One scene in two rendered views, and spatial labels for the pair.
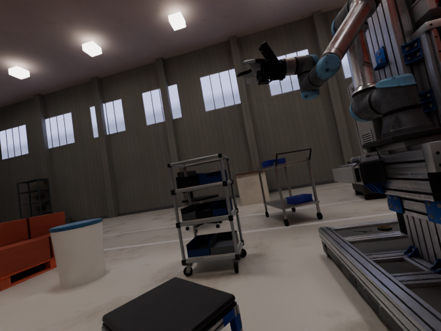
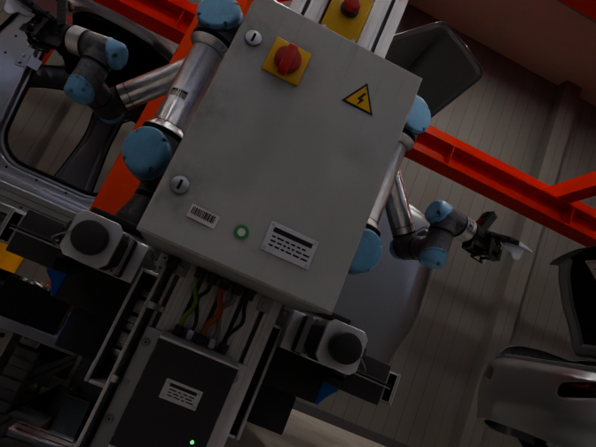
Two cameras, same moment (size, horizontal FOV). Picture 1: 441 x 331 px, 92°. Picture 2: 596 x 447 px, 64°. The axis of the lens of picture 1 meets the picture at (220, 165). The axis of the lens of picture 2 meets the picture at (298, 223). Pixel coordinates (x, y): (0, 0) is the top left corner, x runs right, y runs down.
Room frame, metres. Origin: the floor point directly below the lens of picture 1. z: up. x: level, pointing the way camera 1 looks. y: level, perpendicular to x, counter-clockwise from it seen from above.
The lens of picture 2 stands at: (2.08, -1.25, 0.69)
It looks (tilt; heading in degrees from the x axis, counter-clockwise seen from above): 14 degrees up; 162
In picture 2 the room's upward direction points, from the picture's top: 23 degrees clockwise
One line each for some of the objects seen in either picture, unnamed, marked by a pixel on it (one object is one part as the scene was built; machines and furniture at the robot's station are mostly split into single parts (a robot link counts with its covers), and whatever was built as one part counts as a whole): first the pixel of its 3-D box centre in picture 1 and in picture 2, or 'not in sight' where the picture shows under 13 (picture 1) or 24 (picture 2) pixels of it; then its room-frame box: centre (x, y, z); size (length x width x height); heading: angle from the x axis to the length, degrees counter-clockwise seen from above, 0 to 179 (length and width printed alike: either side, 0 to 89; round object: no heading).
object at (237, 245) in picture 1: (208, 212); not in sight; (2.04, 0.19, 0.50); 0.54 x 0.42 x 1.00; 79
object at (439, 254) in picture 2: (310, 84); (431, 247); (0.91, -0.45, 1.12); 0.11 x 0.08 x 0.11; 4
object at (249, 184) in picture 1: (254, 185); not in sight; (7.07, -0.98, 0.44); 2.49 x 0.80 x 0.88; 170
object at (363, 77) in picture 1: (360, 62); (377, 182); (0.95, -0.71, 1.19); 0.15 x 0.12 x 0.55; 4
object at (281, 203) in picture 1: (285, 186); not in sight; (3.42, -0.96, 0.50); 1.07 x 0.62 x 1.01; 2
